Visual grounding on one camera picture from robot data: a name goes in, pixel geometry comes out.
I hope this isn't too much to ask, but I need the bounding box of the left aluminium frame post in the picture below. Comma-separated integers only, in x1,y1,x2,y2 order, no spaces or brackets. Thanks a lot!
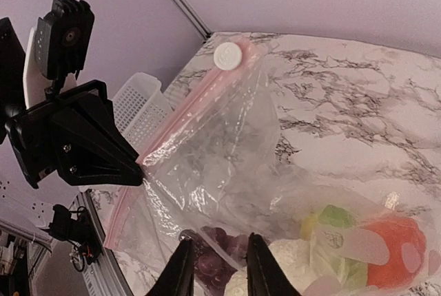
172,0,212,41

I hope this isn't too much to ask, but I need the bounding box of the white perforated plastic basket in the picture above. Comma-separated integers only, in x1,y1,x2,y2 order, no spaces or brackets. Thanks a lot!
112,72,172,152

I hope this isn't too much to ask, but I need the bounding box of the yellow fake lemon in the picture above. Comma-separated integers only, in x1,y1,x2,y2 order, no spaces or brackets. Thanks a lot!
300,213,318,241

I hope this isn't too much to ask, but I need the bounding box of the white fake cauliflower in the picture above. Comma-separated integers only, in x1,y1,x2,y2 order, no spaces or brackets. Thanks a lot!
224,239,317,296

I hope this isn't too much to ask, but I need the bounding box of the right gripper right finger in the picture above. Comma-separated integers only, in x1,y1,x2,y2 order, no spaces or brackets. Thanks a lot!
246,233,301,296

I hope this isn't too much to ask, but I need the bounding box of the white bag slider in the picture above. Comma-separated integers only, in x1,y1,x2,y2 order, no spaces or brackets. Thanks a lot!
214,42,243,71

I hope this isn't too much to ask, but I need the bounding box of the purple fake grape bunch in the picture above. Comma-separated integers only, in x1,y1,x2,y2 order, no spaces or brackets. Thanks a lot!
193,226,248,295

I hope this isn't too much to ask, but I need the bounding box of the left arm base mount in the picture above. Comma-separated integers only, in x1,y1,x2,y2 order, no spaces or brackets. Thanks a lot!
48,204,103,265

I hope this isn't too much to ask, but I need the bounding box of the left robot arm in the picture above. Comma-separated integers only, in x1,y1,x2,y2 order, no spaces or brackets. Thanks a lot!
1,17,143,189

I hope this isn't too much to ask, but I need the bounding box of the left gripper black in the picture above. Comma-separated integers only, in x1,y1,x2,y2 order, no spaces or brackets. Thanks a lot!
5,80,143,189

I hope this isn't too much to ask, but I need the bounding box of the clear zip top bag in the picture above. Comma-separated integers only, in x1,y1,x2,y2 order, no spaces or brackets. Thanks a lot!
105,33,440,295

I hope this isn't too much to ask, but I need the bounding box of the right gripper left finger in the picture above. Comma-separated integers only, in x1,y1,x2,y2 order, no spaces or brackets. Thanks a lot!
146,239,194,296

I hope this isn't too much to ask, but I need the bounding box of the orange fake tomato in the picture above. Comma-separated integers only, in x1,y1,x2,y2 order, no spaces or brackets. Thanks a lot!
364,216,427,289

